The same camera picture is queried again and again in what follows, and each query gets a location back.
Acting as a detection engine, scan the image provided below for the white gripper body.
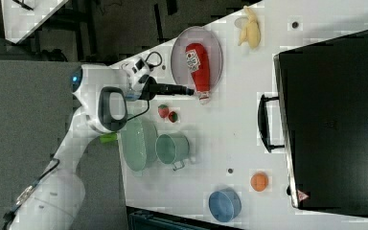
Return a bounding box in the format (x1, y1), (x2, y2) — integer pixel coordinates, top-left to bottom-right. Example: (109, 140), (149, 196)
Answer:
(121, 57), (154, 101)

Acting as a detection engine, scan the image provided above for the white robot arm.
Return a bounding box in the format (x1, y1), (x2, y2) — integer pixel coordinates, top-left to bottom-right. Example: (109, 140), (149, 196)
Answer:
(2, 57), (195, 230)

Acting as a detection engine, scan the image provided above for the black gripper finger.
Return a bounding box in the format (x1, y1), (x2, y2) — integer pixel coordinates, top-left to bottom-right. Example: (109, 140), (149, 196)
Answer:
(156, 89), (195, 96)
(155, 83), (185, 90)

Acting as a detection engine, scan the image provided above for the green metal cup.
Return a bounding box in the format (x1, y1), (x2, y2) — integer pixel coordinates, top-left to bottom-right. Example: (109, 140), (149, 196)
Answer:
(155, 132), (190, 171)

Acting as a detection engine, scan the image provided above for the blue metal frame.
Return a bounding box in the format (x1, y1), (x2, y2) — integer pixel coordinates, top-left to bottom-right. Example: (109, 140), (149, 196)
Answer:
(128, 211), (220, 230)

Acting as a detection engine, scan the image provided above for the red ketchup bottle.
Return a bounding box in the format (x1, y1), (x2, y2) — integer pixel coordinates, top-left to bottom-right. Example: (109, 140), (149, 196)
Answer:
(185, 43), (210, 104)

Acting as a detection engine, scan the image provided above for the green plastic colander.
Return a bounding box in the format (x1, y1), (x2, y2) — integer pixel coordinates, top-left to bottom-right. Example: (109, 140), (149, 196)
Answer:
(121, 117), (157, 172)

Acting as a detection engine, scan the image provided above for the green toy lime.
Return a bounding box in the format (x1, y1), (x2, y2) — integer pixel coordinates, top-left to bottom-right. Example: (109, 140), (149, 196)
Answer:
(100, 133), (117, 144)

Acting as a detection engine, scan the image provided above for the peeled toy banana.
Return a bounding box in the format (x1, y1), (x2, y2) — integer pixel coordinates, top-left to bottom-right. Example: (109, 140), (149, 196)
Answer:
(235, 6), (261, 49)

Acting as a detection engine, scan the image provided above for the orange toy fruit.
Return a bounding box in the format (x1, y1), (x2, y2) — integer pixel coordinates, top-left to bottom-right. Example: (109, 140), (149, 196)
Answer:
(250, 172), (268, 192)

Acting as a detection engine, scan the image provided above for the blue bowl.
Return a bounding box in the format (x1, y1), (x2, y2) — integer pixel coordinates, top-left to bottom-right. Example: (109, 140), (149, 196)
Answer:
(208, 188), (242, 222)

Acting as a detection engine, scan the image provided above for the grey round plate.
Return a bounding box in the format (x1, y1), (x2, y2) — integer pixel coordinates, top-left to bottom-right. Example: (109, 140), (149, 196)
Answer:
(170, 27), (223, 90)

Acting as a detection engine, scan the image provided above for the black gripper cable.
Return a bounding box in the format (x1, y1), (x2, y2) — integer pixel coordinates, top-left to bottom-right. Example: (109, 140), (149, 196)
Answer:
(126, 51), (163, 123)

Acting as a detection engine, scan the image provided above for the pink toy strawberry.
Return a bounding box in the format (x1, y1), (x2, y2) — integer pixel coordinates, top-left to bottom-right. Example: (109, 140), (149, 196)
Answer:
(158, 104), (170, 118)

